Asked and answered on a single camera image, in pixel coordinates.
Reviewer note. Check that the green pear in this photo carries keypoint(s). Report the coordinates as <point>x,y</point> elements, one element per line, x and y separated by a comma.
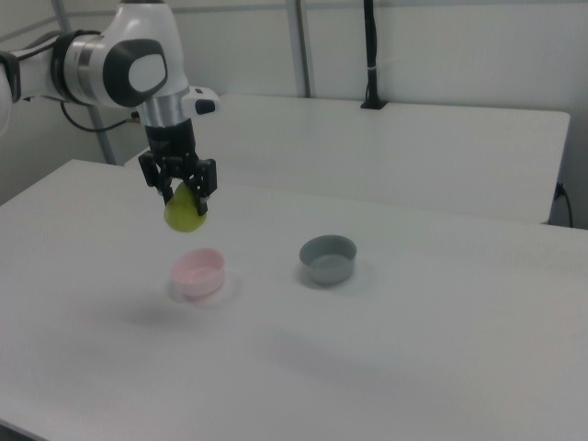
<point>184,219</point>

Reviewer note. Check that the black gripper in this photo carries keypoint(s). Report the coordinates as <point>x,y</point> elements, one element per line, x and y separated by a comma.
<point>172,142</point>

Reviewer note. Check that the black clamp pole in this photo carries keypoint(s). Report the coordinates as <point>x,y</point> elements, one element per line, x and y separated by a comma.
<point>371,55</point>

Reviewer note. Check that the pink plastic bowl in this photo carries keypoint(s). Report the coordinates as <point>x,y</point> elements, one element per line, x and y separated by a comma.
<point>197,273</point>

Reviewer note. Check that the white metal frame post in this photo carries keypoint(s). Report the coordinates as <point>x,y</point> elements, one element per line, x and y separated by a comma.
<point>301,46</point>
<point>102,138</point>

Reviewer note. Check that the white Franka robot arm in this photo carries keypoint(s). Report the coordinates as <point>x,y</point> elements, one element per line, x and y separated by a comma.
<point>92,59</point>

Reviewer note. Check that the white side table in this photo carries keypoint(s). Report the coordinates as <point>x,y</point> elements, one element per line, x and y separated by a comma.
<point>413,151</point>

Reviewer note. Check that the grey plastic bowl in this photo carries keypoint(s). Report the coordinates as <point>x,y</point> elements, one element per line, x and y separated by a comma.
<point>328,264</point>

